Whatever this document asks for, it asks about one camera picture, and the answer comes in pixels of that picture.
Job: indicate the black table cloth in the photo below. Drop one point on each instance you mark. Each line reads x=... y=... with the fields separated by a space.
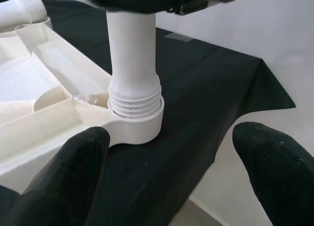
x=196 y=88

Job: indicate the white plastic table leg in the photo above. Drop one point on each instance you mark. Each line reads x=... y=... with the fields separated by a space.
x=19 y=7
x=132 y=52

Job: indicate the white plastic children table top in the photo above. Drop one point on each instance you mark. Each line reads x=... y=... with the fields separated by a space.
x=49 y=128

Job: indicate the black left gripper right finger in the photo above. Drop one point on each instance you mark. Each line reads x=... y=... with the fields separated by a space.
x=282 y=174

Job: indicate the clear tape strip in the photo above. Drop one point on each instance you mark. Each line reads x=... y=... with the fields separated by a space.
x=180 y=37

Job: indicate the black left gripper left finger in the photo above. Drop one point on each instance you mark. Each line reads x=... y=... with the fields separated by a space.
x=61 y=182

